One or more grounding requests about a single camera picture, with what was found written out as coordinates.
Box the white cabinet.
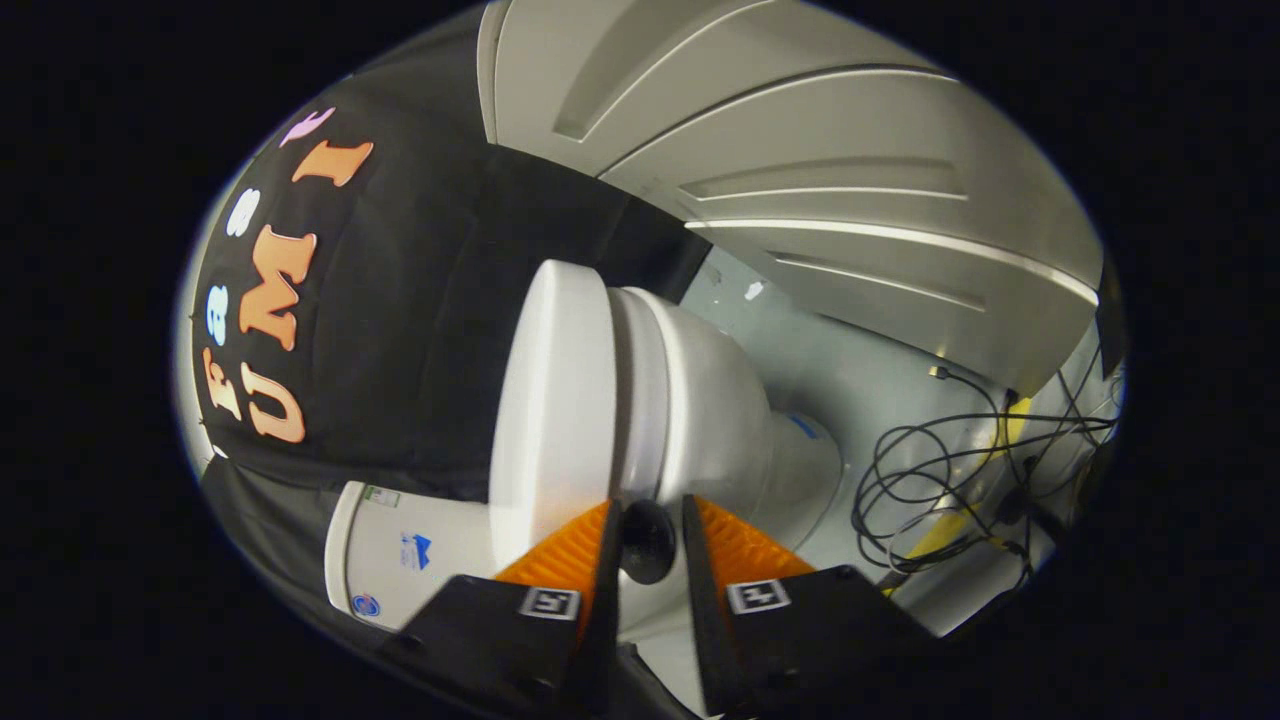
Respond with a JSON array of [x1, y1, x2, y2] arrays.
[[477, 0, 1103, 397]]

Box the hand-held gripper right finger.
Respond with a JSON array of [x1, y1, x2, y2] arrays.
[[682, 494, 937, 720]]

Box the white toilet lid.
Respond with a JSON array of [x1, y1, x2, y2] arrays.
[[487, 259, 621, 573]]

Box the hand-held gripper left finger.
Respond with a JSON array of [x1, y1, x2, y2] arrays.
[[375, 498, 627, 720]]

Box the white toilet seat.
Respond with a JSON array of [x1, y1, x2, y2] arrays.
[[606, 287, 673, 503]]

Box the black cable bundle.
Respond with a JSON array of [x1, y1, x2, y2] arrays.
[[851, 364, 1123, 593]]

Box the black backdrop cloth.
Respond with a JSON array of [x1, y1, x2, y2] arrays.
[[188, 28, 713, 651]]

